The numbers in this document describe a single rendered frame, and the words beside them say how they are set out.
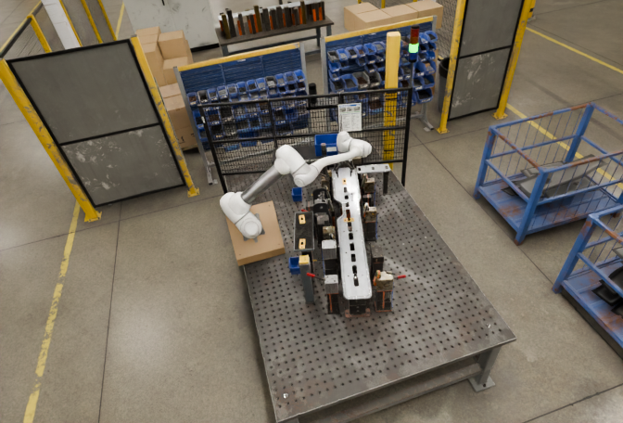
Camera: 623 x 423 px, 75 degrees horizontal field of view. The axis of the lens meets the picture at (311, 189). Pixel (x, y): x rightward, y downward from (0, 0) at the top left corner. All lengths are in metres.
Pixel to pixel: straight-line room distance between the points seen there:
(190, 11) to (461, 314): 7.87
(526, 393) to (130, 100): 4.40
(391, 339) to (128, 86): 3.43
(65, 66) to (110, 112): 0.58
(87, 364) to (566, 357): 3.96
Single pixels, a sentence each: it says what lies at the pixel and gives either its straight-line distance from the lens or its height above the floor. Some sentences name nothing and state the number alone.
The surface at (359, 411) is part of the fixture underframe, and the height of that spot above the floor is 0.23.
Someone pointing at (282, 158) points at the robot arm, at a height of 1.62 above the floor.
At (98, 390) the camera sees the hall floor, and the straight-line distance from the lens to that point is 4.09.
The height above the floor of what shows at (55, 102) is 1.51.
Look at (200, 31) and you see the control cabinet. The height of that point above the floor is 0.42.
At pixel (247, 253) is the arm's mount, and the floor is 0.80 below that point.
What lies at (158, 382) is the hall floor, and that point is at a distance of 3.89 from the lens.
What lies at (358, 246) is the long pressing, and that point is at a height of 1.00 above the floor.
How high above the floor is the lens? 3.25
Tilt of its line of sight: 41 degrees down
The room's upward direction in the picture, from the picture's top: 7 degrees counter-clockwise
